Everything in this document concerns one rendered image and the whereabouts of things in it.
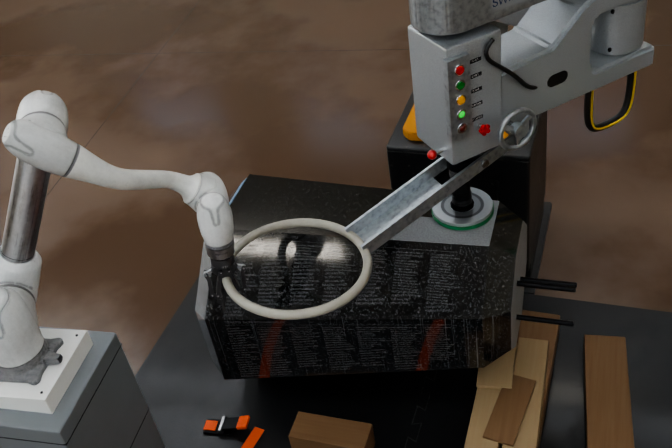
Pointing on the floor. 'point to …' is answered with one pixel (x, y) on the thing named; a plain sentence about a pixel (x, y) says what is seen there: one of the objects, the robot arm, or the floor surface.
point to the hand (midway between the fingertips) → (230, 301)
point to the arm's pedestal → (89, 408)
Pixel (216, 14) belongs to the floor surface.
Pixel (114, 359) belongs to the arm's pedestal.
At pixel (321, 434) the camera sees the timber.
